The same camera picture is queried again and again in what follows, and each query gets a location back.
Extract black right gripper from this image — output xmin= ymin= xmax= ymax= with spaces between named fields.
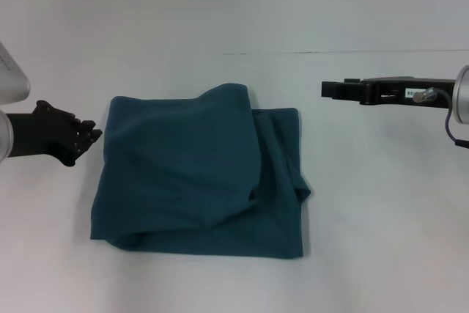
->
xmin=321 ymin=75 xmax=457 ymax=110

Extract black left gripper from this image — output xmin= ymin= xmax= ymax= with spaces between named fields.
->
xmin=6 ymin=100 xmax=104 ymax=168

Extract teal blue shirt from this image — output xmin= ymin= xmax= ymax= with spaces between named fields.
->
xmin=89 ymin=83 xmax=314 ymax=261

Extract clear cable plug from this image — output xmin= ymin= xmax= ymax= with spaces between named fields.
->
xmin=411 ymin=86 xmax=439 ymax=103

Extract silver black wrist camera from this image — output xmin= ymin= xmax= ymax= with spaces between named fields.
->
xmin=0 ymin=40 xmax=32 ymax=106

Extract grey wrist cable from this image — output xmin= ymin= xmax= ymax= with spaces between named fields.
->
xmin=435 ymin=89 xmax=469 ymax=150

